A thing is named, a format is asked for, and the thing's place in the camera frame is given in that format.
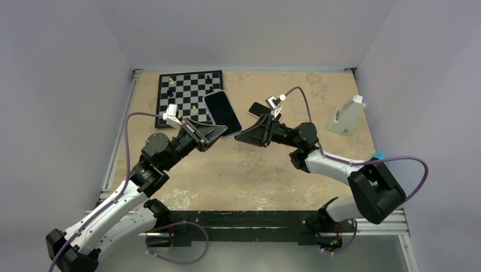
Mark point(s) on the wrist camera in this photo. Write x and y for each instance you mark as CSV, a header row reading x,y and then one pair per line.
x,y
275,104
170,116

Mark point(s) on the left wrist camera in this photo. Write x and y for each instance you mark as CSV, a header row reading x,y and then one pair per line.
x,y
170,116

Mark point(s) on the blue cap object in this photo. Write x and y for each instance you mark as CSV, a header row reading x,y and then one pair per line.
x,y
379,155

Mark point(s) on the phone in pink case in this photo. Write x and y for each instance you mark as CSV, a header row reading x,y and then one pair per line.
x,y
257,109

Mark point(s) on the black white chessboard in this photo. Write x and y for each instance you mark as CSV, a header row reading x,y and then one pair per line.
x,y
190,89

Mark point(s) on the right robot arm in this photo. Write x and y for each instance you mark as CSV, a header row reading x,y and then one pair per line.
x,y
375,191

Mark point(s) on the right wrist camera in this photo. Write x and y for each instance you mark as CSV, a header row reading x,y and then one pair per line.
x,y
275,104

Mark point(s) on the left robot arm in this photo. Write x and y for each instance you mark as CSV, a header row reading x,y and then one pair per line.
x,y
130,210

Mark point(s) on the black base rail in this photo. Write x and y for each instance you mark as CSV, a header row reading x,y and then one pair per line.
x,y
303,227

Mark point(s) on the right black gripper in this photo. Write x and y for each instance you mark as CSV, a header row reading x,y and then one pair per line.
x,y
260,134

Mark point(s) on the white metronome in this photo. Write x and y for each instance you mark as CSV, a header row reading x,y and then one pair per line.
x,y
344,120

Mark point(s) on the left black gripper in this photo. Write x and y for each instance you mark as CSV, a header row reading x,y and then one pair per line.
x,y
207,135

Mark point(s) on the blue phone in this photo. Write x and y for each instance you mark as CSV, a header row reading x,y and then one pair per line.
x,y
222,112

